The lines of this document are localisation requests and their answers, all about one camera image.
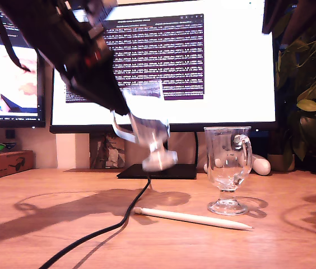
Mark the small beige plant pot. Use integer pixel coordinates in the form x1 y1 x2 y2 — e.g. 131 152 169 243
267 153 296 172

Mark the black cable on table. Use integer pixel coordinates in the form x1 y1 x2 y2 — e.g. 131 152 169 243
36 168 153 269

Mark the leaf patterned card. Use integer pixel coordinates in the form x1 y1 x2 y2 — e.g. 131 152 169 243
90 133 126 170

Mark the green leafy plant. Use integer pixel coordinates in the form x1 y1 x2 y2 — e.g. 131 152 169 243
272 0 316 169

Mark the white pen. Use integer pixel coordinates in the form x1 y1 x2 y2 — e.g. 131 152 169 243
133 207 253 231

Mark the small clear glass handled cup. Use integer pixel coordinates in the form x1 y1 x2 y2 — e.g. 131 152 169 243
110 80 179 172
203 126 253 216

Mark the dark round glossy pot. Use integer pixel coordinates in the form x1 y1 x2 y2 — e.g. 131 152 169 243
299 115 316 141

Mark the cardboard box with sunglasses print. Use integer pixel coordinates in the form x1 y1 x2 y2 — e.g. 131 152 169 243
0 150 35 179

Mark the white game controller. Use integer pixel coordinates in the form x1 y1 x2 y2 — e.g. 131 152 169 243
203 152 272 177

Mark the arm grey camera box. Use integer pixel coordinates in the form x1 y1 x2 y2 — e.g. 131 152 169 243
86 0 119 23

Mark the black monitor power cable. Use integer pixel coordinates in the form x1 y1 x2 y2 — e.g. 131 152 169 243
193 132 199 166

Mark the large black Huawei monitor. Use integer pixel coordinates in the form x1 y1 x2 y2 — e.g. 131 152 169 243
49 0 277 180

